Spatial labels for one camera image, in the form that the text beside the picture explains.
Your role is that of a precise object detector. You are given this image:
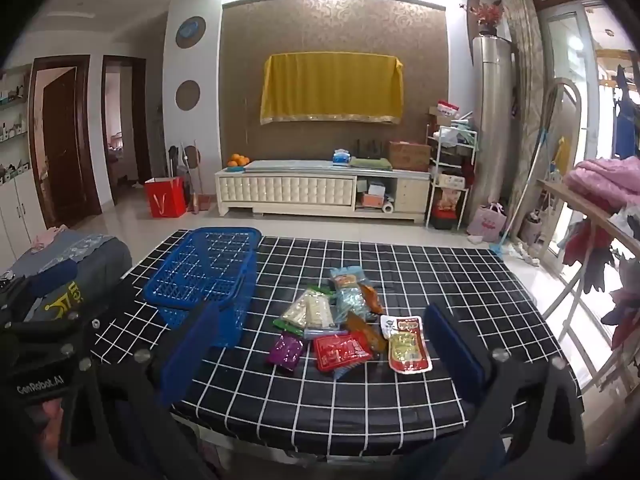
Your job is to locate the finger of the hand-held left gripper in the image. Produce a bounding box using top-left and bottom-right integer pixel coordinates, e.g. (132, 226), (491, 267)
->
(0, 261), (81, 322)
(65, 280), (138, 358)

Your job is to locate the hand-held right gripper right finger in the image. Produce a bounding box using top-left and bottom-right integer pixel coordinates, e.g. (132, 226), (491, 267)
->
(400, 303), (588, 480)

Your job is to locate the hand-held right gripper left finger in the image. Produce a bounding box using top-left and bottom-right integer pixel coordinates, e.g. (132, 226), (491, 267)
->
(75, 303), (236, 480)

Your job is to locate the blue plastic basket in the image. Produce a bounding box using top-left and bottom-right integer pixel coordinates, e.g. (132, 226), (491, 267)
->
(142, 226), (263, 348)

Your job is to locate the brown snack packet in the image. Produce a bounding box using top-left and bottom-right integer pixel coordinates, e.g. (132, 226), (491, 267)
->
(345, 311), (388, 353)

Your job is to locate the purple snack packet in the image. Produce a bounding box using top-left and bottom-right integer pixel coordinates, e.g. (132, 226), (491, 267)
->
(266, 332), (306, 372)

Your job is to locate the orange snack packet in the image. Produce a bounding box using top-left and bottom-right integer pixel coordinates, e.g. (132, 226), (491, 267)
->
(360, 282), (386, 316)

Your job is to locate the cracker packet with green edge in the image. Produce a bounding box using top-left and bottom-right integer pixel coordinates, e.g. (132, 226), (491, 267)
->
(272, 285), (337, 336)

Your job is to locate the light purple gum pack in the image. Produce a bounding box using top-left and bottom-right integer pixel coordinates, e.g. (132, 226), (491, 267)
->
(302, 327), (348, 342)

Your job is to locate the pink cloth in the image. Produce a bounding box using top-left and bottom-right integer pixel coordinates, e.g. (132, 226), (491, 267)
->
(30, 227), (68, 249)

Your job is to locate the black checkered tablecloth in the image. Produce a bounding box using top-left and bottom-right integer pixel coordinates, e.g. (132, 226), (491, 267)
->
(85, 230), (586, 461)

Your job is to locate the red paper bag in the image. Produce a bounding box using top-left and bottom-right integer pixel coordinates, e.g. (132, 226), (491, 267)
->
(145, 176), (188, 219)

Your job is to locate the pink gift bag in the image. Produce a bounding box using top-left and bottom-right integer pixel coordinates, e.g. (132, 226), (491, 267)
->
(467, 202), (507, 241)

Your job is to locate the dark brown wooden door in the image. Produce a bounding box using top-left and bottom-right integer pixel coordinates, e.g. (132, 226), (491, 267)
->
(30, 55), (101, 228)

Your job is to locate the white metal shelf rack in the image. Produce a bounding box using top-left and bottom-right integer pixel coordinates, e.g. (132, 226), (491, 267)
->
(425, 110), (478, 231)

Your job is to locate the white padded TV cabinet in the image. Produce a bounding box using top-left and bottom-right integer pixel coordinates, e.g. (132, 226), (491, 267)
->
(215, 159), (432, 223)

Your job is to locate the wooden drying rack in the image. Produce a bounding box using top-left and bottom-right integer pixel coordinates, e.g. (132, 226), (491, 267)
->
(537, 179), (640, 361)

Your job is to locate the brown cardboard box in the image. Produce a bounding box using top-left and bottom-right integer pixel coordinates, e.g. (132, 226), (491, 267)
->
(387, 141), (432, 172)

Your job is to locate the green folded cloth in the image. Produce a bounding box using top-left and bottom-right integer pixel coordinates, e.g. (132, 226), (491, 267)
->
(349, 156), (393, 171)

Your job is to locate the pink blanket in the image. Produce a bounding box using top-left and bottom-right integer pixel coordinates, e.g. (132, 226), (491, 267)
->
(562, 156), (640, 211)

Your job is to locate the silver standing air conditioner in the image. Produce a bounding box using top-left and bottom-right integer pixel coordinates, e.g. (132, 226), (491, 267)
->
(470, 35), (518, 211)

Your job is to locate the patterned beige curtain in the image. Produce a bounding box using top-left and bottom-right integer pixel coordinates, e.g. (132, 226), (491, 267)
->
(502, 0), (548, 241)

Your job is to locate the yellow cloth cover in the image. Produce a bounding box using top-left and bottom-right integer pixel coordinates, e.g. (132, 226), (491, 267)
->
(259, 52), (405, 126)

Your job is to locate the vase with red flowers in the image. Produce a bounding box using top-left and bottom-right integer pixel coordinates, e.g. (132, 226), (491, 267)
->
(470, 2), (506, 38)

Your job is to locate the white wall cabinet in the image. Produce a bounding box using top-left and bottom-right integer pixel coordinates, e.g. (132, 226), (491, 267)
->
(0, 67), (36, 261)

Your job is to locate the white-handled mop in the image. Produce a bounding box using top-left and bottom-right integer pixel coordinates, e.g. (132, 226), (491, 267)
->
(177, 142), (193, 196)

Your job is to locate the blue-handled mop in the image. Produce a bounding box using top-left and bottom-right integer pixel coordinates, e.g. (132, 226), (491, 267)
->
(489, 125), (551, 257)

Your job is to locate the dark brown door frame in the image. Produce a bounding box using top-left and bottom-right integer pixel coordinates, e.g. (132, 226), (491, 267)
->
(102, 55), (152, 206)

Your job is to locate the round brown wall plate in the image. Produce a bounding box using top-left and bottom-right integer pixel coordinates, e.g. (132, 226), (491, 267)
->
(175, 80), (202, 111)

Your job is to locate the round blue wall plate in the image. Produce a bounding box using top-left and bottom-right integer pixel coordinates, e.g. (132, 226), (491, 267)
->
(175, 16), (207, 50)

